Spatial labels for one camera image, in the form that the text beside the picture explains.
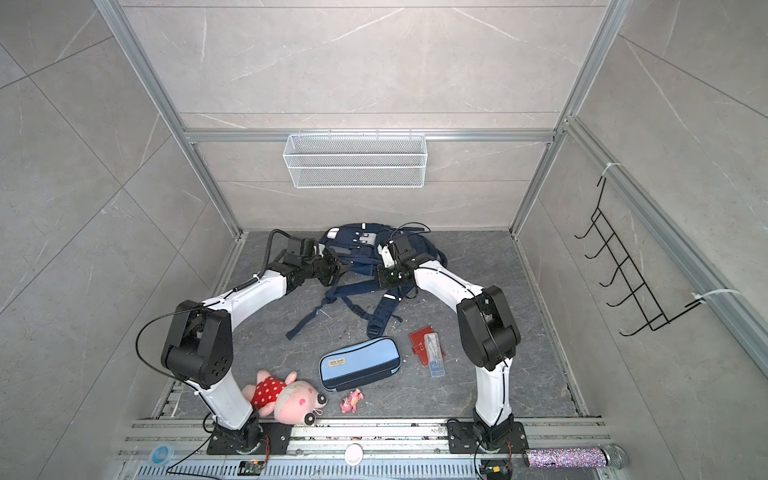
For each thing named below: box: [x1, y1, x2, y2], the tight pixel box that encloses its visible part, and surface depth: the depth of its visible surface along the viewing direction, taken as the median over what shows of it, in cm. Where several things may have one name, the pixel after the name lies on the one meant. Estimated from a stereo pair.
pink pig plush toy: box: [242, 370, 328, 425], surface depth 76 cm
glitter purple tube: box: [523, 444, 629, 470], surface depth 70 cm
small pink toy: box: [340, 388, 364, 414], surface depth 79 cm
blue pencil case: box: [318, 336, 402, 392], surface depth 84 cm
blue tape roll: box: [150, 443, 175, 466], surface depth 73 cm
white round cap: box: [344, 442, 363, 467], surface depth 73 cm
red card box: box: [410, 326, 446, 366], surface depth 90 cm
